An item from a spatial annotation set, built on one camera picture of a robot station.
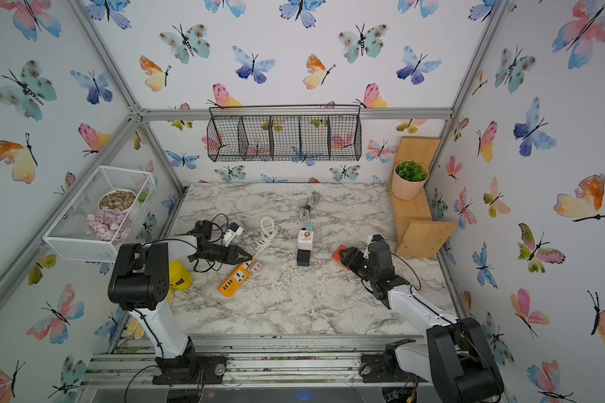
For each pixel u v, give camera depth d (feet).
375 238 2.68
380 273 2.20
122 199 2.30
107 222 2.07
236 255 2.85
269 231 3.41
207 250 2.58
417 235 2.87
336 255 2.88
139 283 1.67
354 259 2.53
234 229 2.94
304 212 3.53
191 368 2.19
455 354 1.35
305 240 3.04
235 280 2.90
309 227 3.49
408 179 3.25
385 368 2.35
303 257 3.13
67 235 2.08
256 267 2.91
